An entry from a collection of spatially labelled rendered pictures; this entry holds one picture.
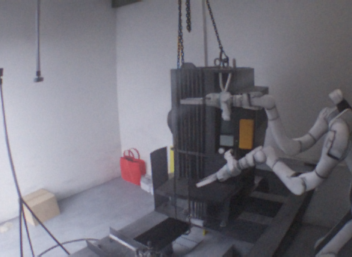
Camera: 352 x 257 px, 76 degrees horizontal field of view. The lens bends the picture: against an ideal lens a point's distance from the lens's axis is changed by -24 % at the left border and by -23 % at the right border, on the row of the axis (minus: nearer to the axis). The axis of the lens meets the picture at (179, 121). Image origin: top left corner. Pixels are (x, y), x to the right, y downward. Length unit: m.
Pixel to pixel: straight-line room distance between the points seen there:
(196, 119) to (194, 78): 0.26
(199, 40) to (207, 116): 1.50
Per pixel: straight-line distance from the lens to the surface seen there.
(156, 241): 2.03
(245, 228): 1.91
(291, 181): 1.28
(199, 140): 1.79
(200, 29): 3.09
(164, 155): 2.07
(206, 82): 1.69
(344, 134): 1.09
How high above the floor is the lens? 1.68
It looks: 13 degrees down
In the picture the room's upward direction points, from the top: 2 degrees counter-clockwise
